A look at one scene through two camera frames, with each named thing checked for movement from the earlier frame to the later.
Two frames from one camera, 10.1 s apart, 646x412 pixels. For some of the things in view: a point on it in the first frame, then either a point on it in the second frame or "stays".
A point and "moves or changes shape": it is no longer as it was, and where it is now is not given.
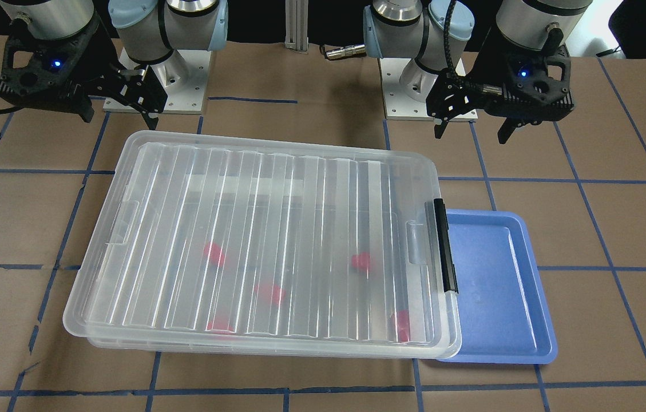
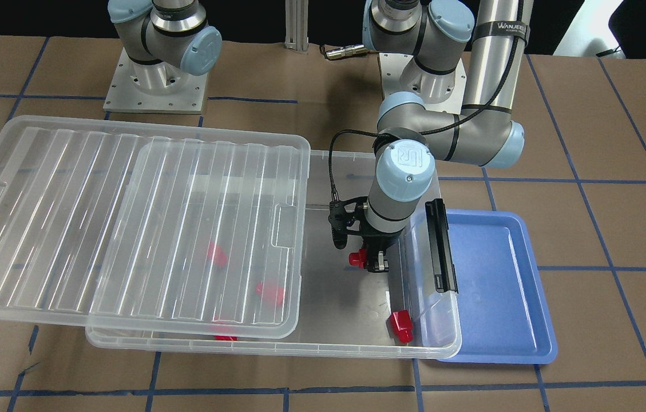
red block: [269, 293] stays
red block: [214, 252] stays
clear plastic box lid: [221, 238] moves or changes shape
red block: [363, 261] stays
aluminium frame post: [296, 26] stays
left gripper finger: [439, 129] -> [381, 265]
